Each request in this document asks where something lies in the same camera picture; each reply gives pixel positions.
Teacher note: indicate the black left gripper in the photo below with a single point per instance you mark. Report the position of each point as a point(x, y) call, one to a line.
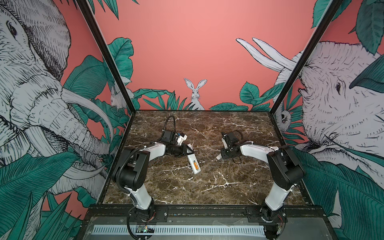
point(182, 151)

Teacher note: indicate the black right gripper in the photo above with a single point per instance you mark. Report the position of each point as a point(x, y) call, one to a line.
point(223, 153)

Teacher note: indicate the black right corner frame post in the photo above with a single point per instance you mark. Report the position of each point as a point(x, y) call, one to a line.
point(325, 20)

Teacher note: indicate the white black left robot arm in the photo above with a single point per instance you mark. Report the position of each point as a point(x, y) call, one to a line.
point(132, 167)

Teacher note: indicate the white slotted cable duct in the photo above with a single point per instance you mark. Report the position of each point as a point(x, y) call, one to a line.
point(167, 230)

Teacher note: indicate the black corner frame post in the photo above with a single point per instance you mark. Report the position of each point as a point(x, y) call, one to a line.
point(100, 40)
point(325, 20)

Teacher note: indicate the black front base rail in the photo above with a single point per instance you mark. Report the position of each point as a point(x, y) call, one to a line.
point(252, 213)

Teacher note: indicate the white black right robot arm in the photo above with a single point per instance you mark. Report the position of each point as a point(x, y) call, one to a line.
point(285, 167)

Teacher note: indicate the black left corner frame post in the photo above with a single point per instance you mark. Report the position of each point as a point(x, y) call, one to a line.
point(100, 40)

